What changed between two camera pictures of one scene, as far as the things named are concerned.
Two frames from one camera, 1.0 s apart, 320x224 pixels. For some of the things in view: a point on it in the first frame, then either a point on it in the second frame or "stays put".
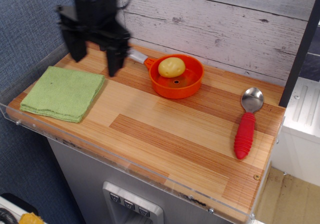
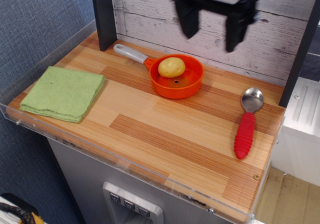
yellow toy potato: [171, 67] stays put
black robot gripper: [93, 17] → [188, 4]
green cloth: [62, 92] stays put
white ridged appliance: [297, 152] stays put
